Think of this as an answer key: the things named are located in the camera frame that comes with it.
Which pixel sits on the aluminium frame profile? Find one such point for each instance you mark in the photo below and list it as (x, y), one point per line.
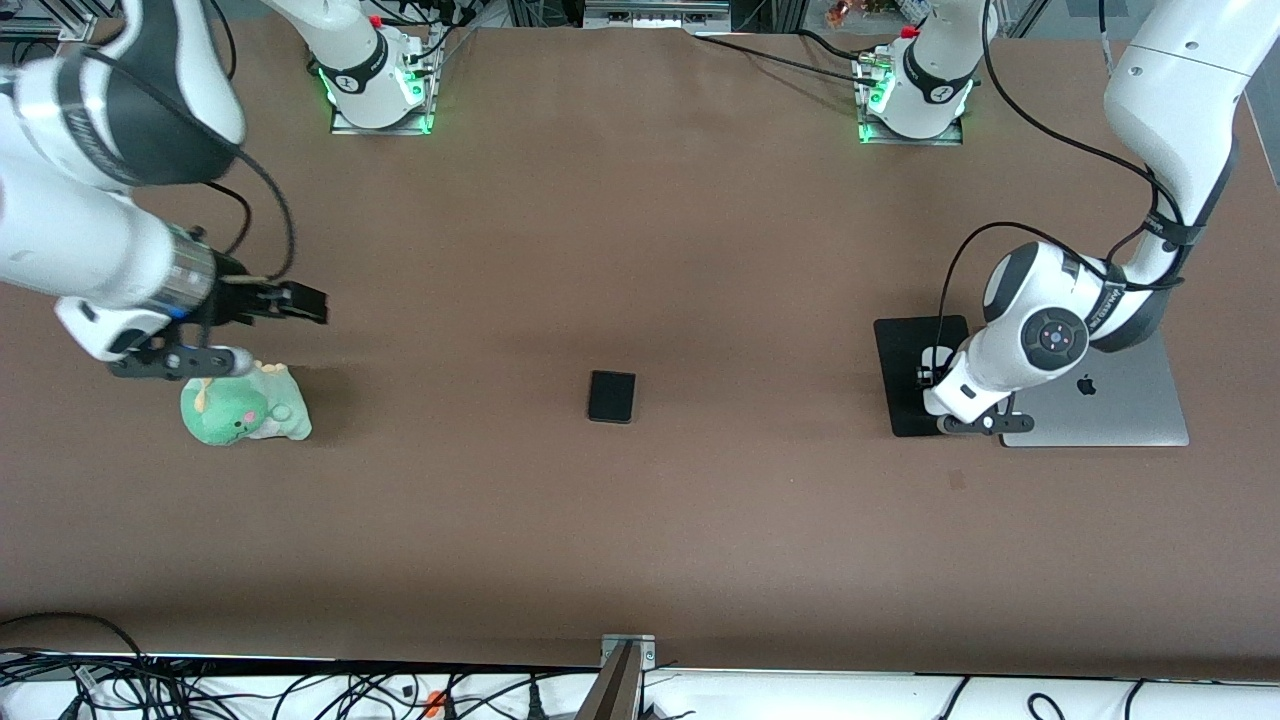
(50, 20)

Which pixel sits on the silver laptop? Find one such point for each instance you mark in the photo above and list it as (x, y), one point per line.
(1130, 410)

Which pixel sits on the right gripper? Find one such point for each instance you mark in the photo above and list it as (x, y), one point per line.
(237, 301)

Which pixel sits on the metal table edge bracket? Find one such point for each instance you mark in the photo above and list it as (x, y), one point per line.
(628, 645)

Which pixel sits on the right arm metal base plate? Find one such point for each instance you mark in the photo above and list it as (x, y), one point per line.
(345, 128)

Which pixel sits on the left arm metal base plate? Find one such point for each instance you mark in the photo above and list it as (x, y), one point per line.
(950, 138)

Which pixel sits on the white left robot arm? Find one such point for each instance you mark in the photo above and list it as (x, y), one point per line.
(1170, 100)

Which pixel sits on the black mouse pad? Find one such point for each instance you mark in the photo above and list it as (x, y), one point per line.
(900, 345)

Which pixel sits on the grey metal box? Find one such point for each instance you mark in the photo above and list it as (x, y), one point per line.
(655, 12)

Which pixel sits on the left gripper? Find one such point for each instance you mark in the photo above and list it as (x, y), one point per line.
(929, 376)

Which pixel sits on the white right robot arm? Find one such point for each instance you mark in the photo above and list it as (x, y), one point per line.
(80, 230)

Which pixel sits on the colourful small item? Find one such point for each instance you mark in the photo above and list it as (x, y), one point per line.
(845, 12)

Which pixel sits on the black phone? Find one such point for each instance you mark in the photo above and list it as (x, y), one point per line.
(611, 397)

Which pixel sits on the dark metal post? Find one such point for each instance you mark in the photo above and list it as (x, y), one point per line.
(612, 695)

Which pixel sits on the green dinosaur plush toy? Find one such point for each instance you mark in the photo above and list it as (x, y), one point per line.
(245, 415)

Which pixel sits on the white computer mouse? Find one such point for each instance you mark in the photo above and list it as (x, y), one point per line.
(938, 355)

